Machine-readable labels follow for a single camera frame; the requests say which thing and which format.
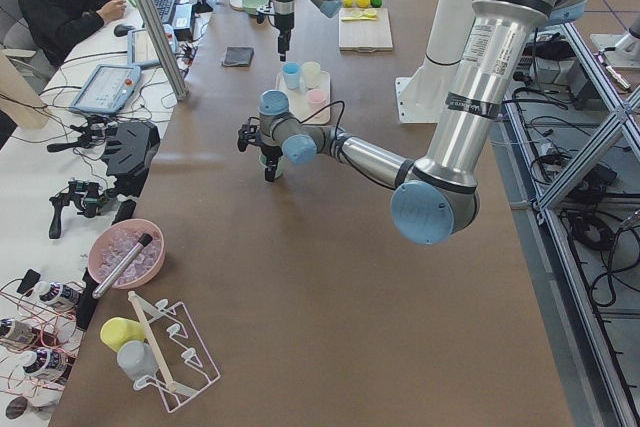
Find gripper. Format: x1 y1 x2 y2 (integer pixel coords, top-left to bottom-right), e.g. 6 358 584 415
261 144 283 182
274 13 294 62

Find green plastic cup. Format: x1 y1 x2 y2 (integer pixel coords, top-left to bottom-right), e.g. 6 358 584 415
259 154 284 182

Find blue plastic cup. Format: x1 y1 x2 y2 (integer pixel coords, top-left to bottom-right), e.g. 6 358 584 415
281 62 301 90

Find cream plastic cup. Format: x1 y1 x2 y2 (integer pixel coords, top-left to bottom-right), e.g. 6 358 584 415
301 61 321 89

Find pink plastic cup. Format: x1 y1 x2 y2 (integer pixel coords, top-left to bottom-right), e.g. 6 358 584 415
305 88 327 116

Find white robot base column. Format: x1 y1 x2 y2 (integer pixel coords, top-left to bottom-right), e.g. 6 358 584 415
396 0 474 124

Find cream serving tray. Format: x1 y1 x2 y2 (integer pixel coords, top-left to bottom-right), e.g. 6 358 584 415
275 70 331 125

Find green bowl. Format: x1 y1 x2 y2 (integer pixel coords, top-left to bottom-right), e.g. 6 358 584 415
241 0 269 16

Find dark grey cloth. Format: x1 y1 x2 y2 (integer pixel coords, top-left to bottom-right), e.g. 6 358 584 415
221 46 254 67

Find yellow plastic knife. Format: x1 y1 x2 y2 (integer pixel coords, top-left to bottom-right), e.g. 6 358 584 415
340 16 378 22

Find wooden cutting board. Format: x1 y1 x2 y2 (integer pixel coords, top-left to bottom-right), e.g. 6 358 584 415
338 8 393 53

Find teach pendant tablet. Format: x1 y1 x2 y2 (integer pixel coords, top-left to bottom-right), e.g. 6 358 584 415
127 24 178 69
69 64 141 115

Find metal muddler black tip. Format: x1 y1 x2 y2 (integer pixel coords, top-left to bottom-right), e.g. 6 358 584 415
92 233 153 299

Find black computer mouse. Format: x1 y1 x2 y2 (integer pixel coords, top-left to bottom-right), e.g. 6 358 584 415
113 24 136 38

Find pink bowl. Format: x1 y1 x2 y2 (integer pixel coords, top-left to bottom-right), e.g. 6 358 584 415
88 219 166 289

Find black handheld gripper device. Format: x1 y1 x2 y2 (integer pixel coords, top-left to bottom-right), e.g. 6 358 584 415
46 115 117 153

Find clear ice cubes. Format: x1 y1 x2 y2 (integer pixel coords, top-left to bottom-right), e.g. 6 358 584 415
97 229 162 286

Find yellow-green plastic cup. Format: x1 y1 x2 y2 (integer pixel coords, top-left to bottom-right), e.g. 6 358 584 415
100 317 146 352

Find grey plastic cup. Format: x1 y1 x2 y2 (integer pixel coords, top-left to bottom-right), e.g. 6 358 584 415
117 340 159 381

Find white labelled bottle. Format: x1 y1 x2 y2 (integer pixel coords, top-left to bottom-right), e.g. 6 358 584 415
18 348 70 381
34 281 80 312
1 318 38 348

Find aluminium frame post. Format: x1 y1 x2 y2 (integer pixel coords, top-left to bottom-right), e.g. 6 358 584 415
135 0 188 101

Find white wire cup rack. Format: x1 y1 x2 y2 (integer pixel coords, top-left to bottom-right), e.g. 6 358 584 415
128 291 222 414

